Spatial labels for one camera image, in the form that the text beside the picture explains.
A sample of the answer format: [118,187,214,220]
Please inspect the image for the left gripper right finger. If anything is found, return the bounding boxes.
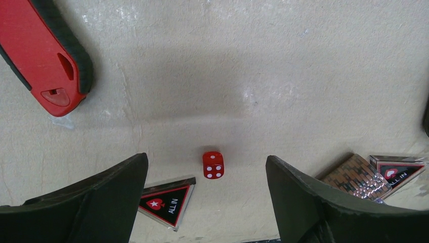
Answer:
[266,155,428,242]

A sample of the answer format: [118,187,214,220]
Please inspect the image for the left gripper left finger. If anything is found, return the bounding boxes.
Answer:
[1,153,149,242]

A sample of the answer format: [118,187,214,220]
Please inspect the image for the red black utility knife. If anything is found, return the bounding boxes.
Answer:
[1,0,94,117]

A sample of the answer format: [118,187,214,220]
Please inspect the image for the all-in triangle button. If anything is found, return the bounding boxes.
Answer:
[138,177,196,231]
[369,155,428,199]

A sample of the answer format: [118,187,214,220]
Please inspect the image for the purple poker chip stack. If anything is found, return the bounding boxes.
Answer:
[373,198,386,205]

